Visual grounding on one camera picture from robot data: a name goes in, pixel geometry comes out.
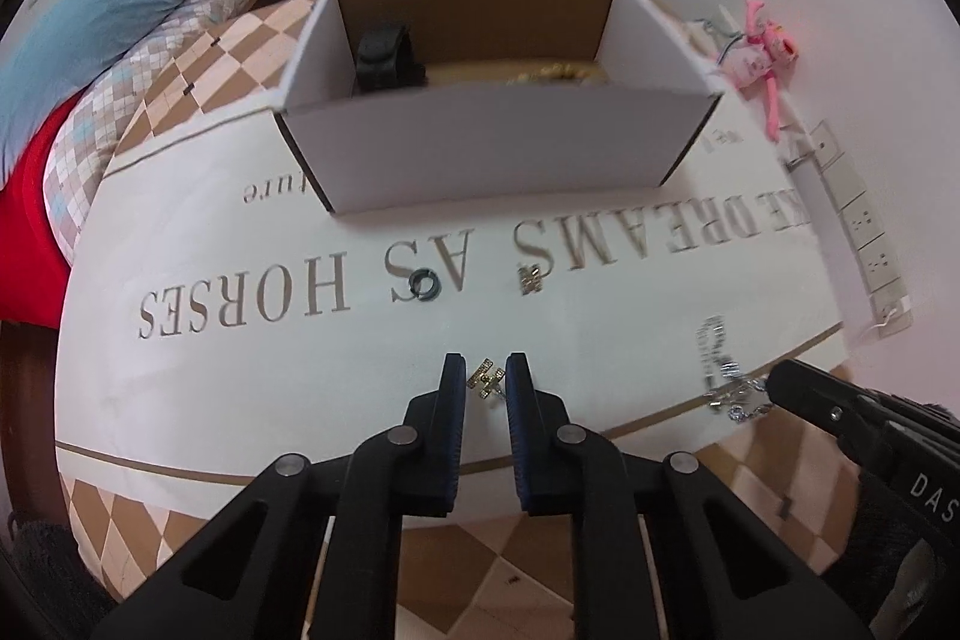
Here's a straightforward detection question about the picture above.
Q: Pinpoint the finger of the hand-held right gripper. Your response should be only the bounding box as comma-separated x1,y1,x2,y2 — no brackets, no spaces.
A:
765,358,863,470

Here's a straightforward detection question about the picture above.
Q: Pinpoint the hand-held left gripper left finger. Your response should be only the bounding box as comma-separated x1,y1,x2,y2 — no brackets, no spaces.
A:
90,351,470,640

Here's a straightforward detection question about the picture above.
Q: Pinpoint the wooden bead bracelet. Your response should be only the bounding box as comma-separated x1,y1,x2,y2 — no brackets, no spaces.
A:
502,59,610,86

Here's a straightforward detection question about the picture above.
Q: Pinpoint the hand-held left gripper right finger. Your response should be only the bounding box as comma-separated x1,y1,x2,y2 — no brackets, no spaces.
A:
504,351,875,640

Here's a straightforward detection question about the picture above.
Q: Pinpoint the red blanket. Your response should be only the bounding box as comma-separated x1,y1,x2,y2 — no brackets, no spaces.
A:
0,92,83,330

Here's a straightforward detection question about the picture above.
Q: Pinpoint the black fitness band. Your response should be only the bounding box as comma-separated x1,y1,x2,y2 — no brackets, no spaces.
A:
354,23,430,95

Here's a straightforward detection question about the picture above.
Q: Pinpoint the white cardboard box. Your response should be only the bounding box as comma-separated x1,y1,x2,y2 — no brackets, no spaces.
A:
274,0,727,215

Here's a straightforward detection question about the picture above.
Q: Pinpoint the pink plush toy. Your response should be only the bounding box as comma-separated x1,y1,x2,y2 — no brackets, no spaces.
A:
720,0,802,145

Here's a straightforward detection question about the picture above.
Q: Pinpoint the white charger plug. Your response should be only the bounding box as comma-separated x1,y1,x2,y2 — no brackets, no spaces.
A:
873,291,913,338

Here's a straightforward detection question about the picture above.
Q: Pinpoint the thin silver necklace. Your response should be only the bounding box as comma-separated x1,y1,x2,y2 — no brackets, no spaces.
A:
694,314,778,423

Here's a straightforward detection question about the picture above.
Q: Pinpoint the checked bed sheet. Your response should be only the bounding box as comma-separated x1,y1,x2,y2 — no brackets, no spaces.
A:
41,0,353,271

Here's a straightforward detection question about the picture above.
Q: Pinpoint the diamond pattern printed tablecloth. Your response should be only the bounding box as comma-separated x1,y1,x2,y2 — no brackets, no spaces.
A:
54,0,852,633

